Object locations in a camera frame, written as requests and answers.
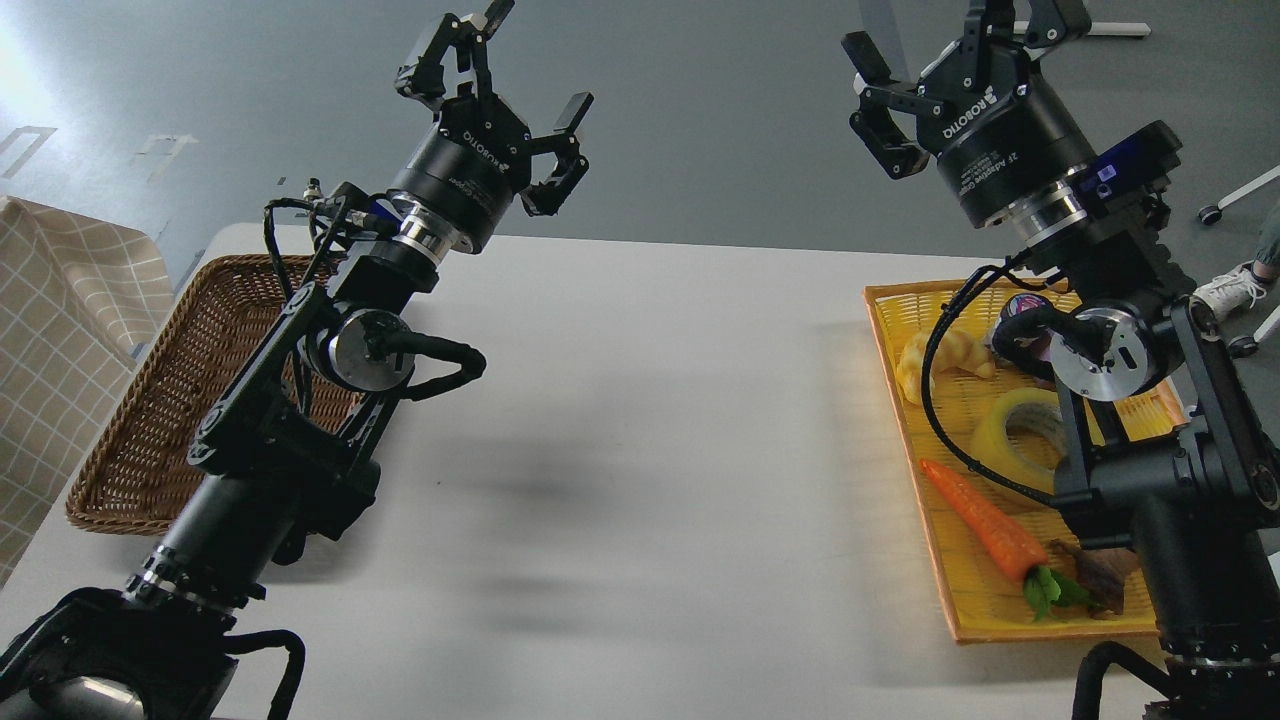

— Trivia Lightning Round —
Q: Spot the orange toy carrot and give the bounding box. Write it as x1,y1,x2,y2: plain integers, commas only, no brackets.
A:
919,459,1094,621

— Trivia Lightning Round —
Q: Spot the white chair leg with caster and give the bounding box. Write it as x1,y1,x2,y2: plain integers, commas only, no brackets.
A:
1197,165,1280,225

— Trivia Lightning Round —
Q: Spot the beige checkered cloth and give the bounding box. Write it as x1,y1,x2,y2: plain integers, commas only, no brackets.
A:
1,196,174,579

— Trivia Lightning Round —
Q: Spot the white stand base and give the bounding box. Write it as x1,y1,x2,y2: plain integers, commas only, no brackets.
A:
1012,20,1152,45

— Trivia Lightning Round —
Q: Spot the yellow toy croissant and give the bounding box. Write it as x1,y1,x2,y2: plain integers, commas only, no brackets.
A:
893,329,996,406

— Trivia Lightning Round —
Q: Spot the brown wicker basket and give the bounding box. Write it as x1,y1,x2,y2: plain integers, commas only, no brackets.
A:
67,254,358,537

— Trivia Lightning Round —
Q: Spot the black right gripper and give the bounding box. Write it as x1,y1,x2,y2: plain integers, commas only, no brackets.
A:
842,1,1096,228

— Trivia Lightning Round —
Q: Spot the small dark lidded jar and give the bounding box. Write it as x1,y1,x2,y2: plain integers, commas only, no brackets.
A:
982,292,1053,366

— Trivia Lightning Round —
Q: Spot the white sneaker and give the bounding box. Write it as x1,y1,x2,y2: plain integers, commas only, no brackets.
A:
1194,261,1277,322

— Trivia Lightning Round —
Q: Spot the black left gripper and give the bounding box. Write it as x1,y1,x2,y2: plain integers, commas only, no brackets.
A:
389,1,594,255

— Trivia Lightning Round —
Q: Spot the yellow tape roll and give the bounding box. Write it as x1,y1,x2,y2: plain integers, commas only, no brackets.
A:
968,388,1065,495

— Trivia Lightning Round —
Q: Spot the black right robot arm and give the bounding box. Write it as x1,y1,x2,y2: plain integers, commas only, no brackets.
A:
842,1,1277,719

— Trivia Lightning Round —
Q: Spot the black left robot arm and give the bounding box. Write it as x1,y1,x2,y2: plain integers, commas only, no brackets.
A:
3,1,593,719

